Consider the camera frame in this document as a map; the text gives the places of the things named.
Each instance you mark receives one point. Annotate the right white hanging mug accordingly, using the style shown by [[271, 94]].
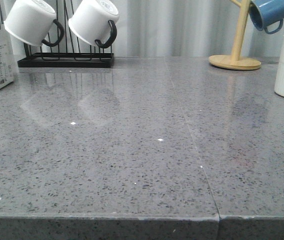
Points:
[[94, 22]]

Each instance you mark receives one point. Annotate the left white hanging mug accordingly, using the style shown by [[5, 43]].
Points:
[[30, 22]]

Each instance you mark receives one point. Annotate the blue enamel mug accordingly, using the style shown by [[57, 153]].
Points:
[[267, 15]]

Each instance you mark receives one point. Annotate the black wire mug rack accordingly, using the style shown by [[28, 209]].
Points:
[[71, 52]]

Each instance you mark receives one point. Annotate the white hanging mug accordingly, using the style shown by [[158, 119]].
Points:
[[94, 22], [30, 22]]

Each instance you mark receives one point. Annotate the wooden mug tree stand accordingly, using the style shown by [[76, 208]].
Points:
[[235, 61]]

